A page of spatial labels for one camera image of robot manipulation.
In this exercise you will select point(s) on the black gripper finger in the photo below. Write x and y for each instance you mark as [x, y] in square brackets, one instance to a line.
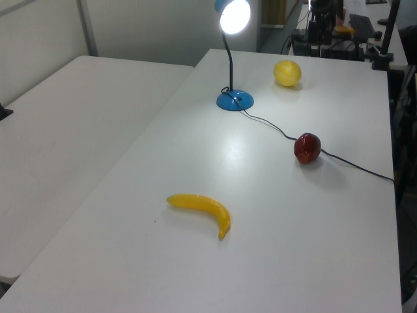
[325, 34]
[313, 32]

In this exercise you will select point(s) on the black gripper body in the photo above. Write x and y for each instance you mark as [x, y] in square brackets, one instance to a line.
[321, 11]

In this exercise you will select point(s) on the blue desk lamp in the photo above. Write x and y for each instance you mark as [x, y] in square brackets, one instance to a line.
[235, 100]

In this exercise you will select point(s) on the small yellow object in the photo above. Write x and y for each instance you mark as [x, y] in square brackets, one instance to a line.
[345, 30]

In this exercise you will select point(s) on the black equipment box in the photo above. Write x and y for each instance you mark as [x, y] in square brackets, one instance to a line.
[342, 49]

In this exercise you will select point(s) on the yellow round melon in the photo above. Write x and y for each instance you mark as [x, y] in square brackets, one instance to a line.
[286, 73]

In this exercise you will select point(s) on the black pole with clamp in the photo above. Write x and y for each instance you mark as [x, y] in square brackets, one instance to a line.
[387, 36]

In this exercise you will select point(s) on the red apple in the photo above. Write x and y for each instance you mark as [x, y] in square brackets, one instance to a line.
[307, 147]

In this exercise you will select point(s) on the yellow banana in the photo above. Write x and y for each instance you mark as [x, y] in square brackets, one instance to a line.
[205, 204]

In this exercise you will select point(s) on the black table clamp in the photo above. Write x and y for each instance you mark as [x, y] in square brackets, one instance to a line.
[4, 112]

